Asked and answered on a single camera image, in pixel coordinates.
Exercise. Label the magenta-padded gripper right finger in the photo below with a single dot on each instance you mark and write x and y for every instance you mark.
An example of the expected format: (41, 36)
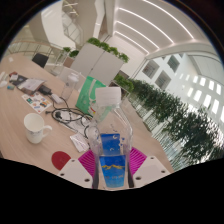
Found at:
(153, 170)

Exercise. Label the open grey booklet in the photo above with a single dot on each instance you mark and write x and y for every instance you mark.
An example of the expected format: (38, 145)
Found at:
(31, 85)

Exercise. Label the black chair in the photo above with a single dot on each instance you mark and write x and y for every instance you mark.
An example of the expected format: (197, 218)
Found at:
(40, 60)

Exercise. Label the row of green hedge plants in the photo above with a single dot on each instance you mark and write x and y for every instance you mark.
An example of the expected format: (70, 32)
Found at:
(180, 120)

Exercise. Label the clear blue-labelled water bottle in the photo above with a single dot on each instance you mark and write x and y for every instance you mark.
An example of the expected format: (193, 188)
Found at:
(111, 143)

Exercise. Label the white chair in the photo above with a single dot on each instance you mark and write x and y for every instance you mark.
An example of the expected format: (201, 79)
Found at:
(66, 74)

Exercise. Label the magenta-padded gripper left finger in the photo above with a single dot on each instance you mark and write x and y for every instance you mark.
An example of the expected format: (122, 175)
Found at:
(75, 172)

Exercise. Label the green plants atop cabinet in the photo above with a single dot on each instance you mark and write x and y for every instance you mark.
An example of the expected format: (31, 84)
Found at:
(108, 48)

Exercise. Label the clear shaker bottle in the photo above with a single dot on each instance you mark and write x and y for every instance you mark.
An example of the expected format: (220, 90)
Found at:
(69, 87)

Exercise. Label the white printed mug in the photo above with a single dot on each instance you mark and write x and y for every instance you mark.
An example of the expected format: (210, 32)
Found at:
(35, 128)

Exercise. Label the low planter with plants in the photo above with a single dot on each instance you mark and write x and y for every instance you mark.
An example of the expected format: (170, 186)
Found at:
(124, 83)

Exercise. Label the black power adapter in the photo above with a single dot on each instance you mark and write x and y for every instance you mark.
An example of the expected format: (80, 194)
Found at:
(45, 89)

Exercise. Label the colourful sticker sheet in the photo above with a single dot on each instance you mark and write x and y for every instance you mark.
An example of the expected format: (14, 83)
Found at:
(37, 101)

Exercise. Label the white cabinet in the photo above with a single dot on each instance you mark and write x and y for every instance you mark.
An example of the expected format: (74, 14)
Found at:
(96, 65)

